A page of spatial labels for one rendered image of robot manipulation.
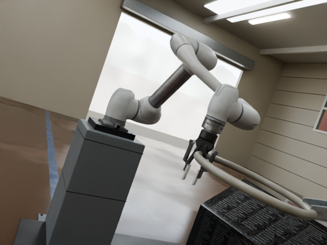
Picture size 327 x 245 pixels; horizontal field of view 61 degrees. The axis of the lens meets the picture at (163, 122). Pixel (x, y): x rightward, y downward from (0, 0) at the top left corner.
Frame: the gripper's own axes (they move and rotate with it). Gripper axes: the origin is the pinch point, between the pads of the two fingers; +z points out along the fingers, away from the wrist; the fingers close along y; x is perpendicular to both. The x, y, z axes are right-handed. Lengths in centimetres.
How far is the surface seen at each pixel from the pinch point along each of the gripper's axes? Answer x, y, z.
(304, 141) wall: 829, 33, -91
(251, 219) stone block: 42, 27, 14
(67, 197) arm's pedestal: 20, -71, 52
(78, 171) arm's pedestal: 20, -72, 35
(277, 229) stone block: 35, 39, 10
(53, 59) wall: 380, -561, -22
